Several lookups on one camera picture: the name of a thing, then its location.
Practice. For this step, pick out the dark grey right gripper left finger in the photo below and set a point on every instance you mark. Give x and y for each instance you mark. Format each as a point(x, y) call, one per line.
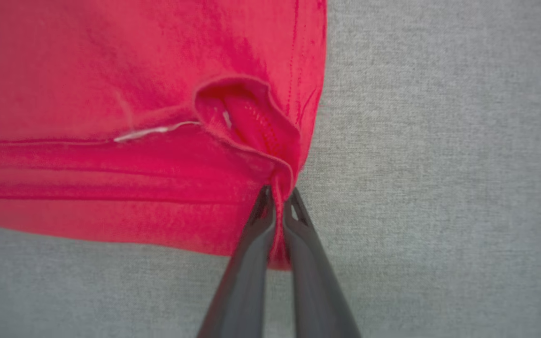
point(242, 281)

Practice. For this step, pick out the light grey fabric sofa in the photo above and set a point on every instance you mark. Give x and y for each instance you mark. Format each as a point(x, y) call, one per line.
point(439, 188)

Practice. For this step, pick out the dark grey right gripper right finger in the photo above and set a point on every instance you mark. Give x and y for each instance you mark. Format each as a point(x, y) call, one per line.
point(317, 291)

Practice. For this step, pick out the red white basketball jersey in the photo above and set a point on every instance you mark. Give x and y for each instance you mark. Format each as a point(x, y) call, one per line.
point(111, 94)

